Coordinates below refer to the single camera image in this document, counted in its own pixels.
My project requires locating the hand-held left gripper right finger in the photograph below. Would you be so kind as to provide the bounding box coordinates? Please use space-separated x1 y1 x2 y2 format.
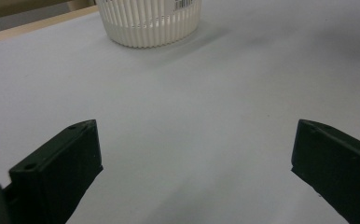
290 119 360 224

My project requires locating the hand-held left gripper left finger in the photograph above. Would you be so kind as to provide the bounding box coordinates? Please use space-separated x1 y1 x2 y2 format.
8 119 104 224

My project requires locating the white plastic basket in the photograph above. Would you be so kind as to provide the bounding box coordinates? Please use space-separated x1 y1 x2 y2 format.
94 0 203 49

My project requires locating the wooden table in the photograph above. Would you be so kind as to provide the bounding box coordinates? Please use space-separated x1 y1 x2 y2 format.
0 4 100 46

